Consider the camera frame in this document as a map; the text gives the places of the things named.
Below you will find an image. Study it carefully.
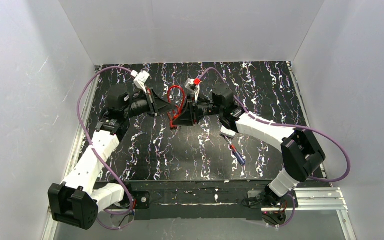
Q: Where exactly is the red cable tie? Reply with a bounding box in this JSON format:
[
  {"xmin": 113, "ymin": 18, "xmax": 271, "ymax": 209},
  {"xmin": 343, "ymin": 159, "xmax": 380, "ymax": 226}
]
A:
[
  {"xmin": 167, "ymin": 110, "xmax": 178, "ymax": 130},
  {"xmin": 167, "ymin": 85, "xmax": 186, "ymax": 118}
]

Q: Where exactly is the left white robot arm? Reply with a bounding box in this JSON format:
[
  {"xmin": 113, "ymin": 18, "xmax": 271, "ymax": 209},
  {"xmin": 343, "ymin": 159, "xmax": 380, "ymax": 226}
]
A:
[{"xmin": 47, "ymin": 84, "xmax": 176, "ymax": 230}]

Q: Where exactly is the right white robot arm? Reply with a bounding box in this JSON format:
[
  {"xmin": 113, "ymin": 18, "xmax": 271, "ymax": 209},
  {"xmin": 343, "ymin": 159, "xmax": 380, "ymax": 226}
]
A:
[{"xmin": 172, "ymin": 79, "xmax": 326, "ymax": 206}]

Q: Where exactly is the white rectangular box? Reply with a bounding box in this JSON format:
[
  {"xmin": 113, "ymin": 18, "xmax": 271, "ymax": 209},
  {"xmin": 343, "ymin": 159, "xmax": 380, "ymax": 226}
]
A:
[{"xmin": 220, "ymin": 126, "xmax": 236, "ymax": 139}]

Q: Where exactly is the blue red screwdriver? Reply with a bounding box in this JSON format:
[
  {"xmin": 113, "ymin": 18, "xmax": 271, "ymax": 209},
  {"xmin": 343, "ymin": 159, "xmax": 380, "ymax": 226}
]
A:
[{"xmin": 224, "ymin": 136, "xmax": 246, "ymax": 166}]

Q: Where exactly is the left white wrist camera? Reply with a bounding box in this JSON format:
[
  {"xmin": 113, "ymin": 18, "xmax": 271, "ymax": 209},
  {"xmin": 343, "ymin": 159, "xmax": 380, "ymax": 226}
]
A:
[{"xmin": 130, "ymin": 70, "xmax": 150, "ymax": 94}]

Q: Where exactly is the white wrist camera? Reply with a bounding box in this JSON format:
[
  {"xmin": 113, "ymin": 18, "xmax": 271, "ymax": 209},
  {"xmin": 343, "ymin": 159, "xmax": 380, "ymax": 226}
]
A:
[
  {"xmin": 184, "ymin": 78, "xmax": 201, "ymax": 103},
  {"xmin": 130, "ymin": 70, "xmax": 150, "ymax": 94}
]

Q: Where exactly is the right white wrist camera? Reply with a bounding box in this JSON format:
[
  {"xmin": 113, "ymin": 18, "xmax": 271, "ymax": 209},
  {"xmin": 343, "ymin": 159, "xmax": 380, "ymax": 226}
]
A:
[{"xmin": 184, "ymin": 78, "xmax": 201, "ymax": 103}]

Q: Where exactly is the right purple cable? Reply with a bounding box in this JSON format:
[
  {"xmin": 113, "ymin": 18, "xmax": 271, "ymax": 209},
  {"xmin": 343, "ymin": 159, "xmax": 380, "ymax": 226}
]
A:
[{"xmin": 197, "ymin": 67, "xmax": 352, "ymax": 229}]

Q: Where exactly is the purple cable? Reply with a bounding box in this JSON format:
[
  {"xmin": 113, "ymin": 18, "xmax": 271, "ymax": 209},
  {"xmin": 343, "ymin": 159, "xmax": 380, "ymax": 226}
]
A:
[
  {"xmin": 76, "ymin": 66, "xmax": 140, "ymax": 231},
  {"xmin": 197, "ymin": 67, "xmax": 352, "ymax": 229}
]

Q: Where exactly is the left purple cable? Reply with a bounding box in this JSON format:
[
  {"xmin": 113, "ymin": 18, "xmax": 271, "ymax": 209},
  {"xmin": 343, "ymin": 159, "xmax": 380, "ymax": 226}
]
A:
[{"xmin": 76, "ymin": 66, "xmax": 140, "ymax": 231}]

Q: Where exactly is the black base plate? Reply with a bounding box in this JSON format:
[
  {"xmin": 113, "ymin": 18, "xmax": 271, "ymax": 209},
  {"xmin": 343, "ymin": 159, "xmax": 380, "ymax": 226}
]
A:
[{"xmin": 101, "ymin": 180, "xmax": 299, "ymax": 222}]

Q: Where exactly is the aluminium frame rail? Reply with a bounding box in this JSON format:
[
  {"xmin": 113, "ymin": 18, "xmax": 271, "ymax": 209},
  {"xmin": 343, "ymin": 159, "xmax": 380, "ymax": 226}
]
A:
[{"xmin": 41, "ymin": 66, "xmax": 102, "ymax": 240}]

